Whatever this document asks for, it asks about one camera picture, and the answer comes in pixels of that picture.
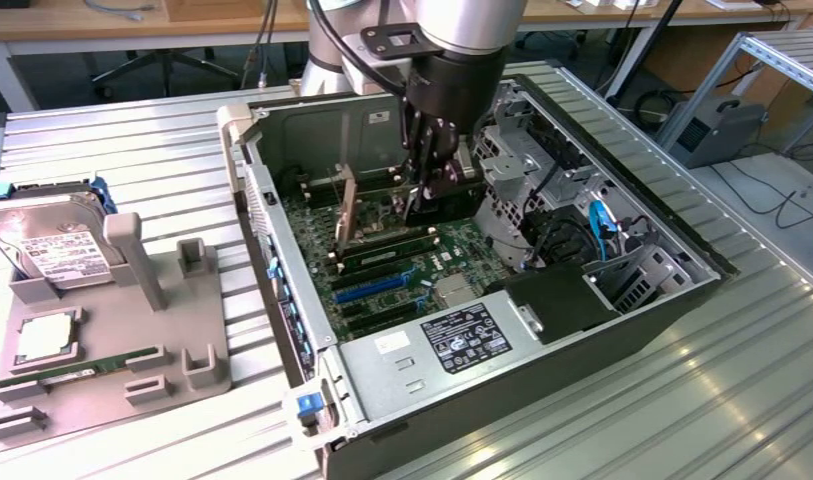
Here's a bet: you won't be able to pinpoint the blue case latch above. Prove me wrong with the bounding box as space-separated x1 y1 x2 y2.
294 393 326 420

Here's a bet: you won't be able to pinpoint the dark RAM stick with label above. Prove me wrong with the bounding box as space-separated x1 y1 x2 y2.
336 241 439 275

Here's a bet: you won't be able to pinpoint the silver disk bay cage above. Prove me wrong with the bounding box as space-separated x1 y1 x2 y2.
475 82 625 221

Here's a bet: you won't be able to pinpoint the black expansion slot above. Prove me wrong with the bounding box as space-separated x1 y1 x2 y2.
328 264 408 292
342 298 415 324
344 309 420 336

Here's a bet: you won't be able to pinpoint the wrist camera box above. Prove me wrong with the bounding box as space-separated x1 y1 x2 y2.
342 22 446 97

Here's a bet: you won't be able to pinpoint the green RAM stick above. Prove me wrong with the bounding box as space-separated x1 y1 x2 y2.
0 348 159 390

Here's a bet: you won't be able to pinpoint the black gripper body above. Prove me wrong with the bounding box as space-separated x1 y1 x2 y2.
402 47 507 131

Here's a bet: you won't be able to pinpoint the aluminium frame with slats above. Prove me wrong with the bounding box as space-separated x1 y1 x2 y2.
655 27 813 157

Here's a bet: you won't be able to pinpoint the grey parts rack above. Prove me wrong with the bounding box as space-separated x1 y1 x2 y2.
0 211 235 455

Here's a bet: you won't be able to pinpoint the Nvidia Quadro graphics card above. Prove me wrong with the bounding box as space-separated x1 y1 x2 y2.
330 162 486 259

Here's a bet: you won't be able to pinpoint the black wire bundle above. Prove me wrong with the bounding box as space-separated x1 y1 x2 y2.
517 204 598 274

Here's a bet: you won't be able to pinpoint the green motherboard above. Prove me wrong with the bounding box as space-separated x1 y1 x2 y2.
279 167 507 347

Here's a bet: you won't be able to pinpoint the thin hanging cable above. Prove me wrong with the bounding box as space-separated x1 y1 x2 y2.
242 0 279 90

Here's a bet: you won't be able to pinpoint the black air duct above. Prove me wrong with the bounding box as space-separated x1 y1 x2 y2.
483 263 626 347

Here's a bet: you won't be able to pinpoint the light blue network cable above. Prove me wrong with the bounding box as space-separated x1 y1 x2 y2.
83 0 158 22

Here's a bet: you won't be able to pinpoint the silver CPU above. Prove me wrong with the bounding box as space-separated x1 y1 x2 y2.
14 316 75 365

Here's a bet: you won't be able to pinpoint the coiled floor cables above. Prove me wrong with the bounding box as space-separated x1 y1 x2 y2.
634 88 675 126

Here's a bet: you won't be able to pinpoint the silver hard disk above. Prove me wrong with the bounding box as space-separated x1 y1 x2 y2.
0 192 126 292

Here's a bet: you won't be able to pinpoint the grey floor unit with handle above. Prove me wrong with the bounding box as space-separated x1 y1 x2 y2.
663 97 769 170

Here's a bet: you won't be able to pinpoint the blue expansion slot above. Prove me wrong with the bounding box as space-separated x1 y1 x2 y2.
334 276 415 306

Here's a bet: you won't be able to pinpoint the open black PC case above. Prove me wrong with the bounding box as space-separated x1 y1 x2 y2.
215 72 741 480

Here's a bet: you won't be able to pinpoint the black stand pole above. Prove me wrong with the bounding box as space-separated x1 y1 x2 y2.
605 0 686 101

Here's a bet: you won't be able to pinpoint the blue disk carrier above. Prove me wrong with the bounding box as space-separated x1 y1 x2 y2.
0 171 119 217

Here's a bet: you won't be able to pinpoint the silver chipset heatsink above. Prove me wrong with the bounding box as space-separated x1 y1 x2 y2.
434 276 479 307

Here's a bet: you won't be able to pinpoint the silver power supply unit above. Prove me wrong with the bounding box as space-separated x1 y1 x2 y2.
322 291 549 426

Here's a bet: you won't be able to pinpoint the blue disk wire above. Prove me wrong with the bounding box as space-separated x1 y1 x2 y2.
585 198 622 264

